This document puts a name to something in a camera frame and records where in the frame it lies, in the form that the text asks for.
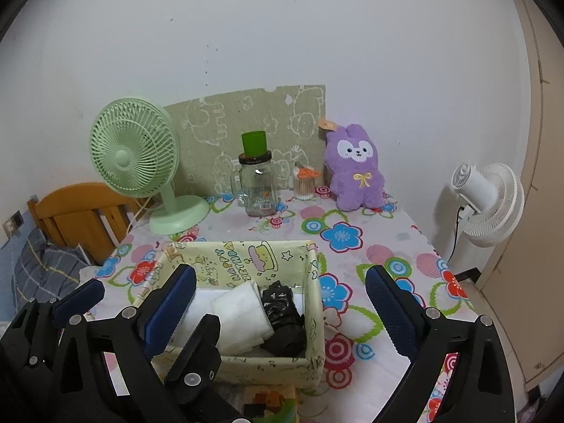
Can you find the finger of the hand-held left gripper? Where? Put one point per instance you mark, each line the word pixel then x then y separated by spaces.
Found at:
pixel 198 352
pixel 81 297

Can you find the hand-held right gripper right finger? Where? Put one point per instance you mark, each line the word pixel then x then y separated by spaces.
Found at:
pixel 392 313

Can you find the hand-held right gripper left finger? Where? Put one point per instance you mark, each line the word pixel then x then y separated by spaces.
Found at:
pixel 169 313

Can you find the cartoon print fabric storage box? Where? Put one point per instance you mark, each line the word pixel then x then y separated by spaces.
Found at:
pixel 282 255

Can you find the white folded cloth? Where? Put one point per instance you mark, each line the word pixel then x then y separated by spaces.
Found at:
pixel 198 304

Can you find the grey plaid cloth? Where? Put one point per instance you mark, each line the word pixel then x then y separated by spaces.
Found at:
pixel 44 268

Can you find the white rolled towel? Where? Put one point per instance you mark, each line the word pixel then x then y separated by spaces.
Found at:
pixel 242 317

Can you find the wooden chair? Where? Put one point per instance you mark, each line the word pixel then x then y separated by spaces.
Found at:
pixel 75 220

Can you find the black plastic bag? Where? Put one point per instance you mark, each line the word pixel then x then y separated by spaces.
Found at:
pixel 282 317

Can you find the colourful wooden puzzle box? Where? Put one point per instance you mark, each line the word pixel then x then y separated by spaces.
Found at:
pixel 273 405

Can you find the purple plush bunny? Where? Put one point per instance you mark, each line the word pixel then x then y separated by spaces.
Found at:
pixel 357 176

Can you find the green desk fan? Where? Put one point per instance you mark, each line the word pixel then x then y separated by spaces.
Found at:
pixel 127 158

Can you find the white standing fan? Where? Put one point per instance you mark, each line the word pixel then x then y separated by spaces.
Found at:
pixel 498 207

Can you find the glass mug jar black lid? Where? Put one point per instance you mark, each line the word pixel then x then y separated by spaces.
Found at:
pixel 257 189

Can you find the cotton swab container orange lid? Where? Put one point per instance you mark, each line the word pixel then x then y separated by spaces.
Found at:
pixel 305 187

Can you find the green plastic cup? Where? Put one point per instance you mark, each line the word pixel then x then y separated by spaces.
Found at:
pixel 254 144

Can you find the beige wardrobe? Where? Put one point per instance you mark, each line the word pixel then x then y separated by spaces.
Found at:
pixel 542 185

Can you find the wall socket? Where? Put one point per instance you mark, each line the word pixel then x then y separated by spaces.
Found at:
pixel 15 220

